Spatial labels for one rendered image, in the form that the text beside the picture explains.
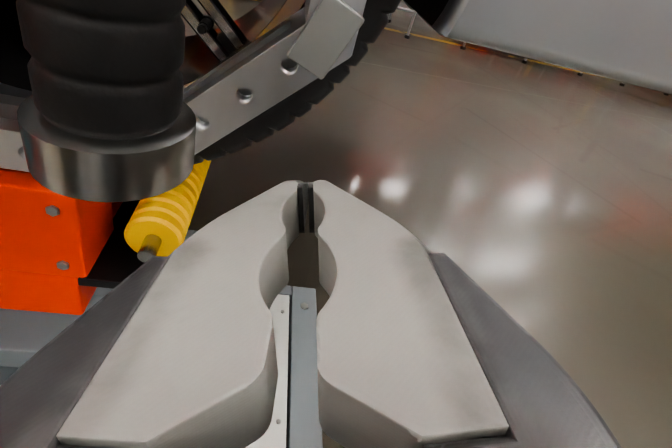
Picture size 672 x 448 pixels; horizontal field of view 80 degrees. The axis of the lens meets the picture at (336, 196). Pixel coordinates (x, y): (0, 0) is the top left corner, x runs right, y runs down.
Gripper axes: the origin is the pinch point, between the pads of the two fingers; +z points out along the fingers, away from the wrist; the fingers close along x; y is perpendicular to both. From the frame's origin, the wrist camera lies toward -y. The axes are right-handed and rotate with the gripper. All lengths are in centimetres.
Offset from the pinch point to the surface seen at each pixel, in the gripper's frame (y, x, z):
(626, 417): 93, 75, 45
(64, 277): 22.7, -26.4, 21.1
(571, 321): 91, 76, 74
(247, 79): 2.6, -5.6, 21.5
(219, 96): 3.9, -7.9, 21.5
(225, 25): 0.1, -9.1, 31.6
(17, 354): 43, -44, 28
